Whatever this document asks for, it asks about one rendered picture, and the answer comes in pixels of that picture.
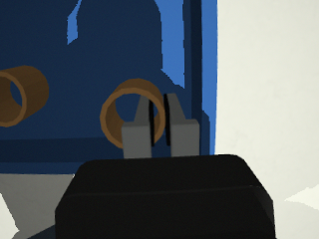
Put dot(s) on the bronze bushing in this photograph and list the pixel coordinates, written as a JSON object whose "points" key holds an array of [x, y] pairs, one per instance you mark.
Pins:
{"points": [[34, 90], [111, 122]]}

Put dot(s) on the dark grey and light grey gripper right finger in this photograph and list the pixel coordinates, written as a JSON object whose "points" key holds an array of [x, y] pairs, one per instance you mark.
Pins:
{"points": [[183, 137]]}

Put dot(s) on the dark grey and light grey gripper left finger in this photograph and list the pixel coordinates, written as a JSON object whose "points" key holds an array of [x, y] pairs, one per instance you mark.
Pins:
{"points": [[138, 136]]}

